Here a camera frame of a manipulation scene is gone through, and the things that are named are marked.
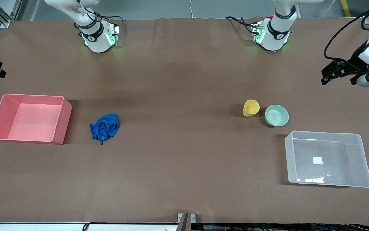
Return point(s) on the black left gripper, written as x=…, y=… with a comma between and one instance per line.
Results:
x=355, y=60

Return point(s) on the mint green bowl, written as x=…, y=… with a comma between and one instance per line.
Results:
x=276, y=115

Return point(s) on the yellow plastic cup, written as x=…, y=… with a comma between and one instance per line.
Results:
x=251, y=107

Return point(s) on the blue cloth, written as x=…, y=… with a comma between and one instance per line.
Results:
x=105, y=126

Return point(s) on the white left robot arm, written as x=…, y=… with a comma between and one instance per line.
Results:
x=275, y=35

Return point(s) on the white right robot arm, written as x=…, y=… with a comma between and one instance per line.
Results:
x=96, y=43

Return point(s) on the pink plastic box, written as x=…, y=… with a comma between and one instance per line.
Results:
x=33, y=122

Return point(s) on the clear plastic box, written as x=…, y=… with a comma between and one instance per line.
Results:
x=360, y=166

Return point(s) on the white square label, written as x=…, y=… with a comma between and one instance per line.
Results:
x=317, y=160

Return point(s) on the brown table cover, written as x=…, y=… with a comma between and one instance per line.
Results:
x=184, y=96

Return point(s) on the white table edge rail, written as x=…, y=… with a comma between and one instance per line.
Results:
x=43, y=226

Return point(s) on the metal table bracket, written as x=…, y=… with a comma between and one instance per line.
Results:
x=184, y=221

